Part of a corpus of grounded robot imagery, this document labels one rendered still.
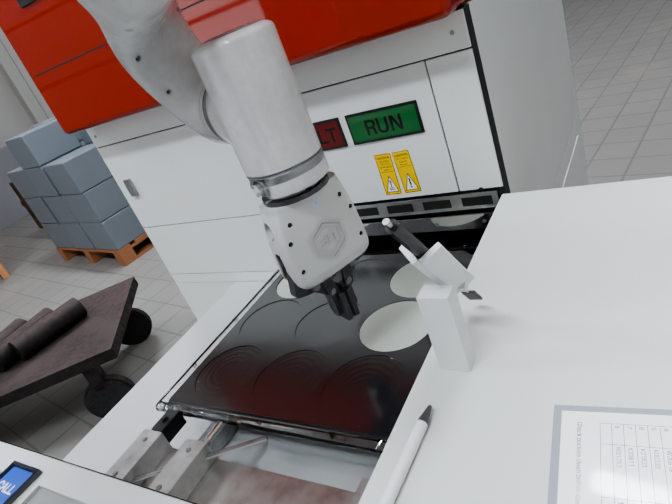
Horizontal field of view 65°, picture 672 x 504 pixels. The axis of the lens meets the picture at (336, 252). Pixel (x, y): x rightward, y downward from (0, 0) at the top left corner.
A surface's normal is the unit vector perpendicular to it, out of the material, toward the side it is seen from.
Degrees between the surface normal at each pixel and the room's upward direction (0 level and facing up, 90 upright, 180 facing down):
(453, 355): 90
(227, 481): 0
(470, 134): 90
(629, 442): 0
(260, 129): 90
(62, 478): 0
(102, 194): 90
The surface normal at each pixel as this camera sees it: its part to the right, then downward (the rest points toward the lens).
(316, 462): -0.34, -0.83
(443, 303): -0.44, 0.55
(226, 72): -0.21, 0.52
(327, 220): 0.57, 0.17
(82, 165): 0.75, 0.04
